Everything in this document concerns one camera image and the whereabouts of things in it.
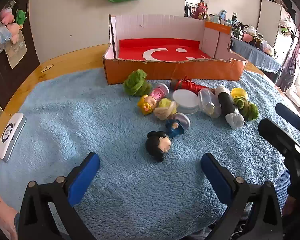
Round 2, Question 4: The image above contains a clear plastic package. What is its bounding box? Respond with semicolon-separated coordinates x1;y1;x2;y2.
4;39;28;69

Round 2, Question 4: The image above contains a green plush toy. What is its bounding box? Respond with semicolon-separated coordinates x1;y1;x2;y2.
15;9;27;26

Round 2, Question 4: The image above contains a blonde doll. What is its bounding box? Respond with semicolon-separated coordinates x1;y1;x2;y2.
137;83;170;115

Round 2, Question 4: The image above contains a dark brown door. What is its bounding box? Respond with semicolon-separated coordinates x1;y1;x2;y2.
0;0;40;110

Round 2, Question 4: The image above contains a pink dragon plush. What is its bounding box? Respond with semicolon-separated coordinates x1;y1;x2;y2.
191;2;208;20

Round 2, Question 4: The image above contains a person's right hand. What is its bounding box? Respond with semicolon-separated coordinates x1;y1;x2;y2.
282;195;298;217

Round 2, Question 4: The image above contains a white electronic device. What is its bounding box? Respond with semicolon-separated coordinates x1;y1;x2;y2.
0;113;27;162

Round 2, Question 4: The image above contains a clutter of bottles and jars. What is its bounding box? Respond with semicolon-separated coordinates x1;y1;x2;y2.
207;9;275;55

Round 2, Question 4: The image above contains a red paper liner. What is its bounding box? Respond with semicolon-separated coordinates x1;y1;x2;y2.
118;38;213;62

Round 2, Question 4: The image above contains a purple curtain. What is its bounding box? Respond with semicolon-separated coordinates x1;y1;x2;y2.
276;12;300;93

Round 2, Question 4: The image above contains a white round container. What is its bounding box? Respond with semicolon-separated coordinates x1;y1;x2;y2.
172;89;200;115

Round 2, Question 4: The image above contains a green hanging toy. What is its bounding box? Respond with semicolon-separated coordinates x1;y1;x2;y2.
279;25;294;38

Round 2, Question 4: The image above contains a black-haired doll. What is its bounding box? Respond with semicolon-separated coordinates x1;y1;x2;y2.
145;112;191;163

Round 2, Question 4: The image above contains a pink plush toy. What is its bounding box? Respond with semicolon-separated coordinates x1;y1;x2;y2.
5;22;24;44
0;7;15;25

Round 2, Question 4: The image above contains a white cabinet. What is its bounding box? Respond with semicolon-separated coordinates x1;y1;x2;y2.
255;0;283;48

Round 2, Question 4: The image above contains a clear plastic box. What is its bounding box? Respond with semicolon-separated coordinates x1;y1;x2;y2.
197;88;222;119

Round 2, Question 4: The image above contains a green yarn ball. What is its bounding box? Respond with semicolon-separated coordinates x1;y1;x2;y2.
123;69;152;96
234;97;260;121

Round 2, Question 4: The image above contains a white bag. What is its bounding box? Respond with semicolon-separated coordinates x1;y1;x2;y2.
286;85;300;110

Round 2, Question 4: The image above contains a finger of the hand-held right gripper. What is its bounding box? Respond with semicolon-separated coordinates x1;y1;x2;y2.
275;102;300;132
258;118;300;157

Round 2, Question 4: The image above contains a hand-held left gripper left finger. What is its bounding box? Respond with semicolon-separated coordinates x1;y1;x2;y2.
17;152;100;240

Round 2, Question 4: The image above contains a black roll with white paper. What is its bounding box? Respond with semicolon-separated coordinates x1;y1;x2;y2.
215;85;245;130

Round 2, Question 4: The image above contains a roll with red ribbon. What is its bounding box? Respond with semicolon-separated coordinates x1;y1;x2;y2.
170;76;215;93

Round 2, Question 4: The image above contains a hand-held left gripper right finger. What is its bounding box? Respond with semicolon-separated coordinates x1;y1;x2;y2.
200;152;283;240

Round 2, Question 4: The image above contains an orange cardboard box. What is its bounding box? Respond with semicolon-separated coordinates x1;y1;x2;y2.
102;14;248;85

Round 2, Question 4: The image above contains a light blue fluffy blanket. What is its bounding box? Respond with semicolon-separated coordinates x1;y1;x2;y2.
0;67;300;235

